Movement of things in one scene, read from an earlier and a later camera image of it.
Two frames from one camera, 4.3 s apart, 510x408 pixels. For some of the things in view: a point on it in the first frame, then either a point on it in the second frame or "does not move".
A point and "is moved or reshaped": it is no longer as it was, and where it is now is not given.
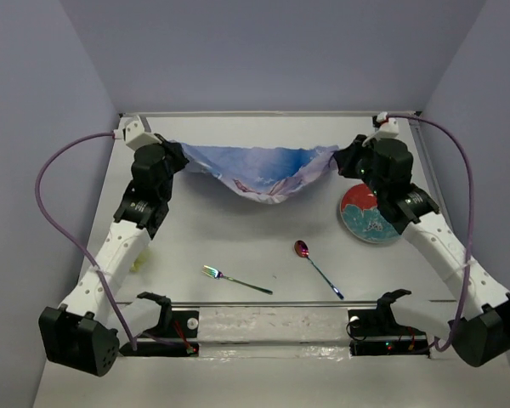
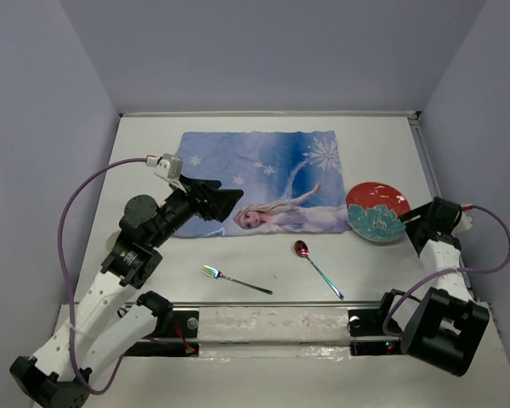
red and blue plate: [359, 213] does not move
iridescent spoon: [302, 250] does not move
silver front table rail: [280, 303] does not move
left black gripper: [176, 154] to [218, 204]
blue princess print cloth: [263, 175] is moved or reshaped
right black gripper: [345, 160] to [421, 211]
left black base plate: [175, 324] does not move
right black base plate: [379, 322] does not move
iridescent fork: [218, 274] does not move
